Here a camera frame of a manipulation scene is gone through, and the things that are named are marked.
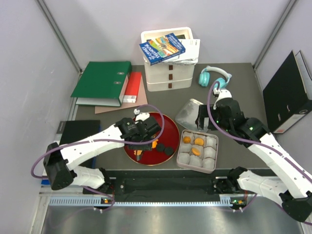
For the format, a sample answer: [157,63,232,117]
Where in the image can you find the white booklet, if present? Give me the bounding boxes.
[165,39,200,65]

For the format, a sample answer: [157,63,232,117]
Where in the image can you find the red round lacquer tray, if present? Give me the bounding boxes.
[124,115,180,166]

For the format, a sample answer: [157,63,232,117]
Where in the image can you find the black ring binder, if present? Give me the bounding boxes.
[263,51,312,134]

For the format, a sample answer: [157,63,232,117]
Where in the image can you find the orange fish cookie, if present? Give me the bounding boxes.
[152,139,158,149]

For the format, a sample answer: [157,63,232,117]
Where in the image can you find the black notebook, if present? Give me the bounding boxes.
[52,119,101,171]

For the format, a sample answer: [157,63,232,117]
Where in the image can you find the black sandwich cookie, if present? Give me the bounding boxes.
[156,144,165,152]
[164,147,174,156]

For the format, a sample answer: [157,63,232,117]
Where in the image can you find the red folder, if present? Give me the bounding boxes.
[123,72,142,103]

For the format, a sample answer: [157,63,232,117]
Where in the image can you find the silver tin lid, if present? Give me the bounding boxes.
[175,98,204,132]

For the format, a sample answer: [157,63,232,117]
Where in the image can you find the orange round cookie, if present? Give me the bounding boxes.
[194,138,205,146]

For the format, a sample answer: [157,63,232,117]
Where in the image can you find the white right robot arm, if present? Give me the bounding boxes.
[195,97,312,223]

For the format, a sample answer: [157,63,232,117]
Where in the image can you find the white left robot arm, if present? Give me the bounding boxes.
[43,113,164,194]

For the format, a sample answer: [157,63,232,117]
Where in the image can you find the yellow round biscuit cookie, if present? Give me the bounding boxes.
[182,136,192,144]

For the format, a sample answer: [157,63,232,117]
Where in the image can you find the brown cardboard folder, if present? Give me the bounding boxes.
[95,72,148,114]

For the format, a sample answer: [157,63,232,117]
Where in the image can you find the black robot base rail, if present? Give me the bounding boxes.
[82,168,276,202]

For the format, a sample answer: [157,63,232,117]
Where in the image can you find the blue folder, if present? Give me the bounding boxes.
[41,178,50,185]

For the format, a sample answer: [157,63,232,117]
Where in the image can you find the white stacked storage box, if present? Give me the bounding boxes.
[141,27,195,92]

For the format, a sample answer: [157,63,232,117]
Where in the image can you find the teal cat-ear headphones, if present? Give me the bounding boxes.
[198,66,232,89]

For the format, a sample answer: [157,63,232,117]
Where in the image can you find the yellow round sandwich cookie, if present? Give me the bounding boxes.
[191,148,201,156]

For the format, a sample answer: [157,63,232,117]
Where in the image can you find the green ring binder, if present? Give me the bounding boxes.
[71,61,132,107]

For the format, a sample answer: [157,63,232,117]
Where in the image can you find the pink cookie tin box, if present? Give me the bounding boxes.
[176,130,219,174]

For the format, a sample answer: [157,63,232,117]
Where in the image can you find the orange flower cookie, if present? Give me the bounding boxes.
[134,150,143,156]

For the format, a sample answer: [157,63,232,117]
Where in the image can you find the blue picture book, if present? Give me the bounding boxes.
[139,33,186,65]

